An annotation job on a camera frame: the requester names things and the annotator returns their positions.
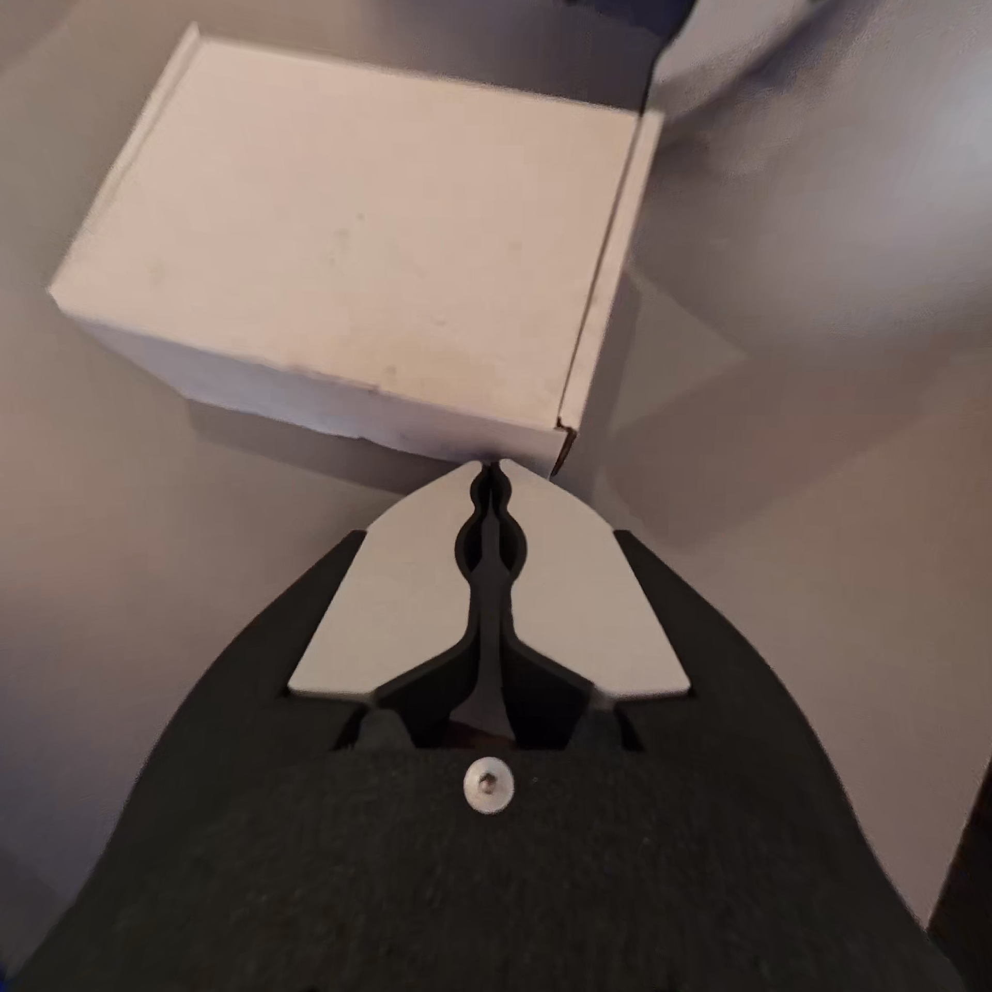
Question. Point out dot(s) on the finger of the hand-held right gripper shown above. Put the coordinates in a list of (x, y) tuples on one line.
[(721, 39)]

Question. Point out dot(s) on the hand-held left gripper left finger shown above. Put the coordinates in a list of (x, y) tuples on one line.
[(387, 612)]

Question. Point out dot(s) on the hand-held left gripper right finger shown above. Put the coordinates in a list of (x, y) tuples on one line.
[(597, 612)]

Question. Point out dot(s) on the white cardboard box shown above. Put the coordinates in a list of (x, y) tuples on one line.
[(349, 232)]

